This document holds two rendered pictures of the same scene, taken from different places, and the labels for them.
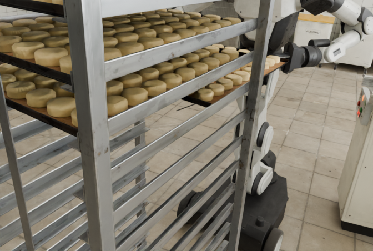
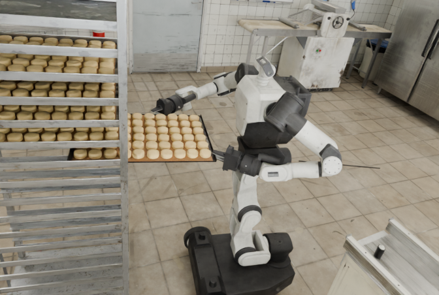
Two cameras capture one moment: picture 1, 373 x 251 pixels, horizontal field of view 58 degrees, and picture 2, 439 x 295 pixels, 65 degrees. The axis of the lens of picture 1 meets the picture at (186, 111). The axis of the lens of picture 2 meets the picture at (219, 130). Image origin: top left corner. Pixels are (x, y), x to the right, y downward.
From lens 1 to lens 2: 132 cm
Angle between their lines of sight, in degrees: 36
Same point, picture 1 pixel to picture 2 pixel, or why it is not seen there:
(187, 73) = (43, 137)
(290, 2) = (254, 111)
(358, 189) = not seen: outside the picture
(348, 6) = (305, 138)
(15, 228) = (15, 175)
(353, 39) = (308, 170)
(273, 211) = (242, 286)
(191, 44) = (21, 123)
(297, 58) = (231, 162)
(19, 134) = not seen: hidden behind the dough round
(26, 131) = not seen: hidden behind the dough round
